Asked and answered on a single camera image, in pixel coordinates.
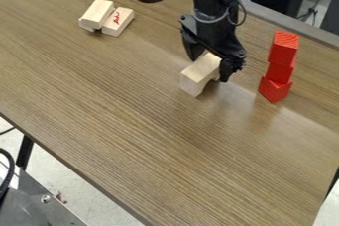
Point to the wooden block with red mark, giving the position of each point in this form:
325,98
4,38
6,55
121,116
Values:
118,21

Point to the wooden arch block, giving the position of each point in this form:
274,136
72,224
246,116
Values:
201,74

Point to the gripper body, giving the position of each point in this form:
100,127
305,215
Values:
215,31

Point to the plain wooden block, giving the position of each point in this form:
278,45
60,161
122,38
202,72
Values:
96,14

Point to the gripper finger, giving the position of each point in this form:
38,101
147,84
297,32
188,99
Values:
192,49
230,68

